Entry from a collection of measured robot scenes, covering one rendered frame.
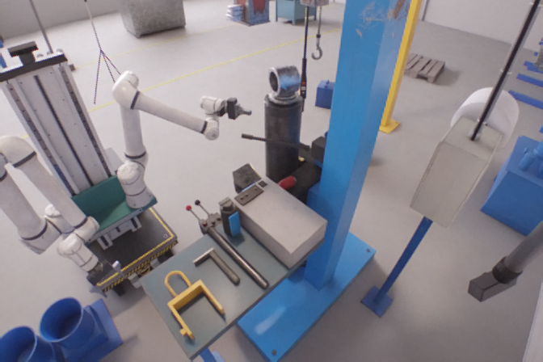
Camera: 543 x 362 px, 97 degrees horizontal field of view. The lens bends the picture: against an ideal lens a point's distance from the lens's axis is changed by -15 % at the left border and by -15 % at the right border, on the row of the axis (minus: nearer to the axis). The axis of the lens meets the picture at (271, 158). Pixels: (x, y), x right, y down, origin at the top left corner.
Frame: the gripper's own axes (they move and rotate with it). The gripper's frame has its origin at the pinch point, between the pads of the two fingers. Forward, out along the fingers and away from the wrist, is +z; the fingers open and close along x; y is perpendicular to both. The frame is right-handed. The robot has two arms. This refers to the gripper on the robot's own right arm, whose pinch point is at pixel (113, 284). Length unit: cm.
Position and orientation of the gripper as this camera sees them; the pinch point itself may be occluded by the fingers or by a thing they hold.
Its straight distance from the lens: 176.2
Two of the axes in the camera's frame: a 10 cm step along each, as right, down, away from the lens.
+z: 3.9, 7.9, 4.7
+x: -5.8, 6.0, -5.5
